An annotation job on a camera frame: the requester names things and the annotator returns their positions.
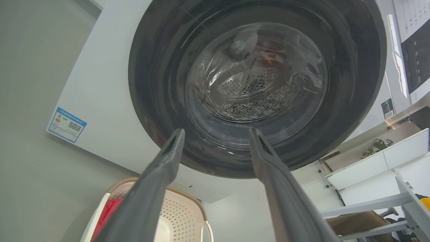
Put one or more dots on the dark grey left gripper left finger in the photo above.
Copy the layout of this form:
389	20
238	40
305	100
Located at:
151	198

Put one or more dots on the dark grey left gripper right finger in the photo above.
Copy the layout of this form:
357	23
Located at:
285	201

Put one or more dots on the beige perforated laundry basket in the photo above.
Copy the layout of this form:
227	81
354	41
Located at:
183	215

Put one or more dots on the red garment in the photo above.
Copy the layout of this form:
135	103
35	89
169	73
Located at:
109	210

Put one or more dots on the brown cushioned chair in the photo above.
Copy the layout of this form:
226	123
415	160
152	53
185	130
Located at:
356	223

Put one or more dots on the white cabinet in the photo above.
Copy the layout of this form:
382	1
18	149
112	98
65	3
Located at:
369	166

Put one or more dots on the green potted plant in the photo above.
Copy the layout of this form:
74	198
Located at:
378	146

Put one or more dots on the blue energy label sticker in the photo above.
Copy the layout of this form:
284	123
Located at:
67	125

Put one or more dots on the dark round washing machine door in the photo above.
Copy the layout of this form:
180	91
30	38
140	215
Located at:
158	84

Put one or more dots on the white front-load washing machine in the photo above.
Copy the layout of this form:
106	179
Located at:
100	84

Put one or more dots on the small black sticker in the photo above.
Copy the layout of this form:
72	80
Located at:
387	108

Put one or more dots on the yellow object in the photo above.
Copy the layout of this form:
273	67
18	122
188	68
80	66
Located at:
426	203

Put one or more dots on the dark brown cabinet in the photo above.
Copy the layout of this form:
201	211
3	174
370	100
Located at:
421	117

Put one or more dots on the black washing machine control panel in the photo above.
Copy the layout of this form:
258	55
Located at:
416	57

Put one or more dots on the grey metal table frame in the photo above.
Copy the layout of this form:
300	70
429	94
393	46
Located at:
408	198

